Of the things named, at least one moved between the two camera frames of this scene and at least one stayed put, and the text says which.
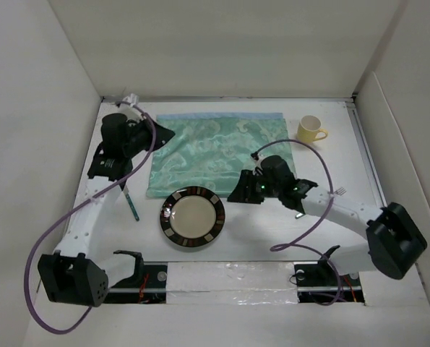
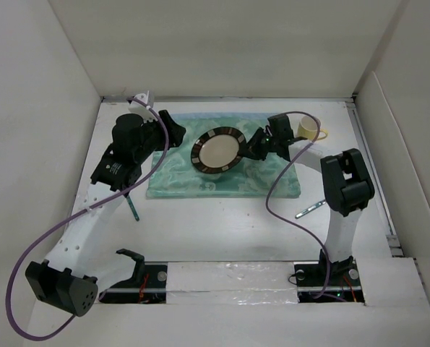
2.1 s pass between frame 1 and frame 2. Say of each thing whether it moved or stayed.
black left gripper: moved
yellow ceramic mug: stayed
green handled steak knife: stayed
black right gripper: moved
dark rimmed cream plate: moved
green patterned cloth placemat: stayed
